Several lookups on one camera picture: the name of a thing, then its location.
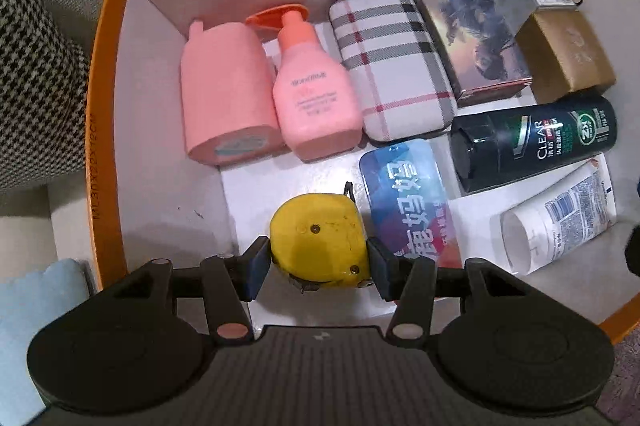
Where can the brown cardboard box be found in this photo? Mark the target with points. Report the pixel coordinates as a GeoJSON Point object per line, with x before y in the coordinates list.
{"type": "Point", "coordinates": [565, 55]}

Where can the yellow tape measure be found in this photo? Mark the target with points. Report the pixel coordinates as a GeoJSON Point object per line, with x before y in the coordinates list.
{"type": "Point", "coordinates": [317, 241]}

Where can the purple fluffy blanket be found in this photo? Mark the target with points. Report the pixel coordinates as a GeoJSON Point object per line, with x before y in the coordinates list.
{"type": "Point", "coordinates": [622, 381]}

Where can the houndstooth pillow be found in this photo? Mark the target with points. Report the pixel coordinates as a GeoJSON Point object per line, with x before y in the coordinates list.
{"type": "Point", "coordinates": [40, 75]}

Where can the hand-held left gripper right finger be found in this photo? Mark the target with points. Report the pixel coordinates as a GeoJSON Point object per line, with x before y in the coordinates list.
{"type": "Point", "coordinates": [380, 271]}

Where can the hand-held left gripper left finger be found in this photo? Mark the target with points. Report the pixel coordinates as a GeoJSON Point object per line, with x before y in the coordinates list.
{"type": "Point", "coordinates": [257, 268]}

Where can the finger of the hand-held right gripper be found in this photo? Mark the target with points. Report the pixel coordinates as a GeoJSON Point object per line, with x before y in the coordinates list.
{"type": "Point", "coordinates": [633, 251]}

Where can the dark green shampoo bottle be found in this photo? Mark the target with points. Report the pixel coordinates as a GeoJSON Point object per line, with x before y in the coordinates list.
{"type": "Point", "coordinates": [535, 140]}

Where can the pink plastic container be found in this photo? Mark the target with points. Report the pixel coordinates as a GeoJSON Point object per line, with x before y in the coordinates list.
{"type": "Point", "coordinates": [225, 90]}

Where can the orange cardboard box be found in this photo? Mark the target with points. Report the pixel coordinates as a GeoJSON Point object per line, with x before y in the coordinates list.
{"type": "Point", "coordinates": [165, 186]}

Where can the colourful packet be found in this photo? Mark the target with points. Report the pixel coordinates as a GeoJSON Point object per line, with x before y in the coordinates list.
{"type": "Point", "coordinates": [410, 201]}

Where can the plaid glasses case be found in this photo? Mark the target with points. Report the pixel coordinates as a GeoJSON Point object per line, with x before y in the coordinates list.
{"type": "Point", "coordinates": [392, 65]}

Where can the light blue pillow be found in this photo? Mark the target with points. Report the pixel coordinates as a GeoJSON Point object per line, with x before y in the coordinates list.
{"type": "Point", "coordinates": [35, 321]}

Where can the pink pump bottle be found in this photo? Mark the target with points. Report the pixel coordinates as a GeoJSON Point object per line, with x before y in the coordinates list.
{"type": "Point", "coordinates": [315, 100]}

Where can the white cream tube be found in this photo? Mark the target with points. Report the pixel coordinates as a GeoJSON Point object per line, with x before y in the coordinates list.
{"type": "Point", "coordinates": [555, 221]}

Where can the dark picture card box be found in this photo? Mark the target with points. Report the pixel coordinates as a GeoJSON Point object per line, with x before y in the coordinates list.
{"type": "Point", "coordinates": [470, 35]}

